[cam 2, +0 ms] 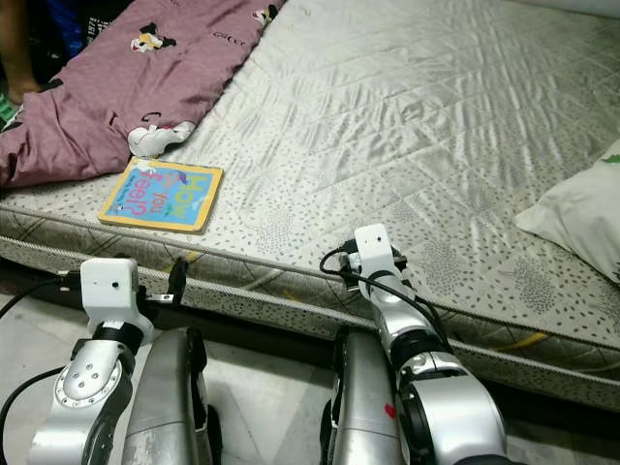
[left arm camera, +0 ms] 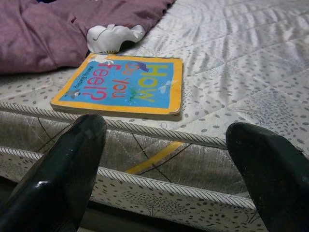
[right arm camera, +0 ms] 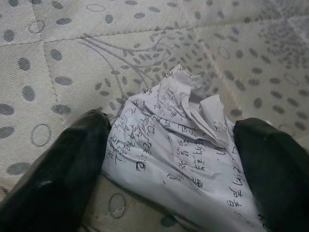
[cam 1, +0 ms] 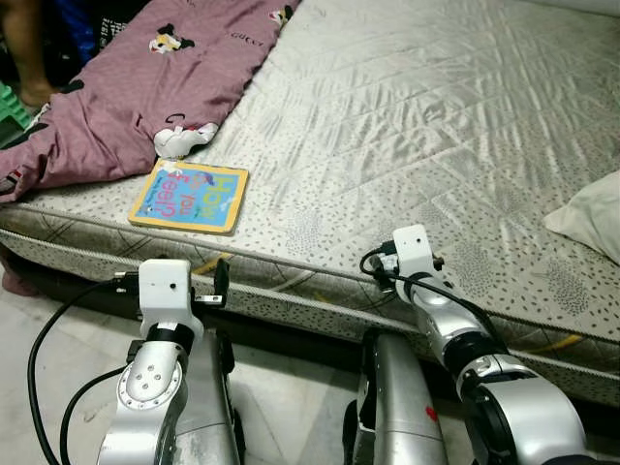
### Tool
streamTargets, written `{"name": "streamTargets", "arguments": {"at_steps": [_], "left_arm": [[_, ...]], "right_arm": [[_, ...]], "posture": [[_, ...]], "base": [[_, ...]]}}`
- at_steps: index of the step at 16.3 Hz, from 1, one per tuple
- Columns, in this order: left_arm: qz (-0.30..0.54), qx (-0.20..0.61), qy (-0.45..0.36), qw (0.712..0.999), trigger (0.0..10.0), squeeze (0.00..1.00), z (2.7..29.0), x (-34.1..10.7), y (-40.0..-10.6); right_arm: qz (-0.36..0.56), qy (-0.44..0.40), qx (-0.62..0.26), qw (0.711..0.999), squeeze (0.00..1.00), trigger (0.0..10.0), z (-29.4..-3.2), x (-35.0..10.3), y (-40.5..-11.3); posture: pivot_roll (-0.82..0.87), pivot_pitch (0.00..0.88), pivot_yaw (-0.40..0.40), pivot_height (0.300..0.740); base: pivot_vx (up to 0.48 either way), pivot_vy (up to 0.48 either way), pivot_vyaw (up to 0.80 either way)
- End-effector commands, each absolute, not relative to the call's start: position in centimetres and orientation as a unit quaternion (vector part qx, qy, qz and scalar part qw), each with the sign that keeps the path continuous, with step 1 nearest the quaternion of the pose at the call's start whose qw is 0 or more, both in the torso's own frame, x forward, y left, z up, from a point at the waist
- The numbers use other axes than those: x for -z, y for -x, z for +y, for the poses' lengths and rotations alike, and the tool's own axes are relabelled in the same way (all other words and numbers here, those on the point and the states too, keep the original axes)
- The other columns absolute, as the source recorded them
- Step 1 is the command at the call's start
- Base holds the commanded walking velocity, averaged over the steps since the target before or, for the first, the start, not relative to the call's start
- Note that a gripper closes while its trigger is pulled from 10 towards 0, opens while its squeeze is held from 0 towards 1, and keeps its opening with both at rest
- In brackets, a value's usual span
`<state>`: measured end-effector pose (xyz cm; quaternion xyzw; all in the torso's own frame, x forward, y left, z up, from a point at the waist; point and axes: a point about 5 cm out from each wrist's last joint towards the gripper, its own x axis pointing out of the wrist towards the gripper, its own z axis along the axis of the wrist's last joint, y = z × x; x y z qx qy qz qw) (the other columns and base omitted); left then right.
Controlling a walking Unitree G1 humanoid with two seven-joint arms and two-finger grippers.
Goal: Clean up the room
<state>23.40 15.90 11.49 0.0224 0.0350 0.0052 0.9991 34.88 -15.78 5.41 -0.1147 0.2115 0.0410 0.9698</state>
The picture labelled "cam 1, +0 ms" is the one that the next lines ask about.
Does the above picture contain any silver robot leg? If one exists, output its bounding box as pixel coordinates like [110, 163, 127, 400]
[165, 327, 245, 465]
[344, 327, 451, 465]

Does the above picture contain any white pillow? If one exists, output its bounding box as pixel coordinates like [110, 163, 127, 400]
[542, 170, 620, 264]

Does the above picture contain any colourful children's board book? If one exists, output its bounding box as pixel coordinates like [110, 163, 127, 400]
[128, 160, 250, 235]

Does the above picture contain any silver left robot leg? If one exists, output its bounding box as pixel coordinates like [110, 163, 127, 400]
[165, 327, 245, 465]

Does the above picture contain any long black left arm cable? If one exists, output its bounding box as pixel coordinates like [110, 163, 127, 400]
[27, 274, 141, 465]

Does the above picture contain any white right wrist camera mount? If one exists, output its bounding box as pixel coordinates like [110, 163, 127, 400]
[387, 225, 442, 282]

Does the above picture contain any short black left arm cable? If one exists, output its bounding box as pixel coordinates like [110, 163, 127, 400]
[60, 366, 127, 465]

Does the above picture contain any purple cartoon print blanket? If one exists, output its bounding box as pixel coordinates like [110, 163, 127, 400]
[0, 0, 301, 204]

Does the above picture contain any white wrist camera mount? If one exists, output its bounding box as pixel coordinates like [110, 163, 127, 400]
[138, 259, 206, 340]
[387, 225, 442, 282]

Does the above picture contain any silver right robot leg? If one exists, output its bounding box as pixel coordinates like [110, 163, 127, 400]
[344, 327, 451, 465]

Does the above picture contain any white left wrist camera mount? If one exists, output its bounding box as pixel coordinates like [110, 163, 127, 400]
[138, 259, 206, 340]

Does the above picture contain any white quilted mattress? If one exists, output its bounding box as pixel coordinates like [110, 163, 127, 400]
[0, 0, 620, 408]

